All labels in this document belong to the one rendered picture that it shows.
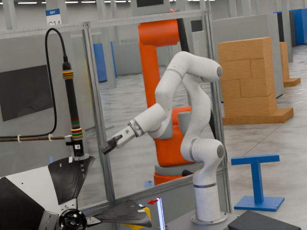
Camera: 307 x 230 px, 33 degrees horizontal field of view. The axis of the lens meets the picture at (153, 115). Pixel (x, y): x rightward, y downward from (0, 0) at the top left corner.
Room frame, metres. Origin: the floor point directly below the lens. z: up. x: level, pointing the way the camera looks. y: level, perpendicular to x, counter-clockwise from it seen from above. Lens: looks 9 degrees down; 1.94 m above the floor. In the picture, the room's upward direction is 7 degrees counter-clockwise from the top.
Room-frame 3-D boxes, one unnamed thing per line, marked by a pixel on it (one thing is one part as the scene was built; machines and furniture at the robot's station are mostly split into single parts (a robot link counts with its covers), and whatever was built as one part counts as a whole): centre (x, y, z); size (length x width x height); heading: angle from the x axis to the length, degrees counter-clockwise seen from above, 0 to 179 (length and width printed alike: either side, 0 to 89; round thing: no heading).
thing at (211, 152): (2.52, -0.24, 1.27); 0.19 x 0.12 x 0.24; 48
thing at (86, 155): (2.13, 0.33, 1.51); 0.09 x 0.07 x 0.10; 65
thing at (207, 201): (2.54, -0.22, 1.06); 0.19 x 0.19 x 0.18
